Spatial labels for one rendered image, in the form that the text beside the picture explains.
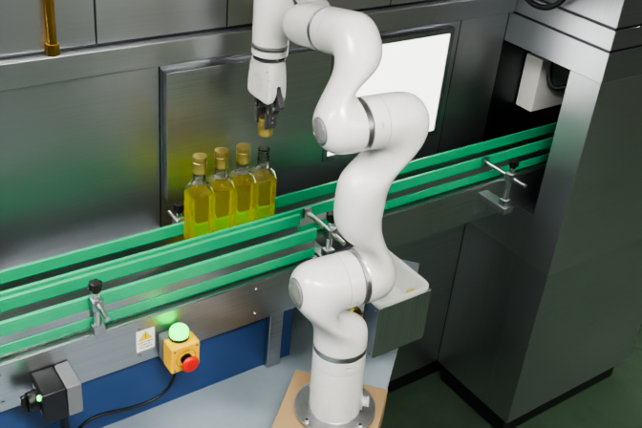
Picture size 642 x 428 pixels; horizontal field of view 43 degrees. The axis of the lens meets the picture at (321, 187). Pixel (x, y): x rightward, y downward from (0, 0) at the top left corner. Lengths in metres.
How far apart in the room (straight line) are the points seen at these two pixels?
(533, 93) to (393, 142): 1.29
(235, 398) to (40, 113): 0.83
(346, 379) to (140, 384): 0.49
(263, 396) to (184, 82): 0.80
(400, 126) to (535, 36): 1.13
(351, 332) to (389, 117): 0.52
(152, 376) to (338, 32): 0.95
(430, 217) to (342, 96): 1.03
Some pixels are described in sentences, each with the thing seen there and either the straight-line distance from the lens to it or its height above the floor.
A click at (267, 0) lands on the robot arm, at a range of 1.81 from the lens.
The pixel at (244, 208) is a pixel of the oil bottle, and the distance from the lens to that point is 2.01.
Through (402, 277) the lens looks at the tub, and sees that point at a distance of 2.17.
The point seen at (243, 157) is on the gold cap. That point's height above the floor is 1.31.
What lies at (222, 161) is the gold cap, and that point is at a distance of 1.92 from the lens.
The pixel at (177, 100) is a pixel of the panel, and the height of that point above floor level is 1.42.
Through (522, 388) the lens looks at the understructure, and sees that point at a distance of 3.04.
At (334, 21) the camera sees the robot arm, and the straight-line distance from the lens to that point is 1.53.
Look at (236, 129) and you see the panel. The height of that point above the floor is 1.31.
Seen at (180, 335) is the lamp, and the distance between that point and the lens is 1.87.
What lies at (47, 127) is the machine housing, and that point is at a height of 1.39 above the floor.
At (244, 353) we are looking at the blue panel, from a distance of 2.13.
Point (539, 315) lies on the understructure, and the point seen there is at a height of 0.59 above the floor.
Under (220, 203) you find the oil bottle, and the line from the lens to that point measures 1.96.
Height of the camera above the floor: 2.23
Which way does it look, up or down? 30 degrees down
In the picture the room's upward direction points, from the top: 6 degrees clockwise
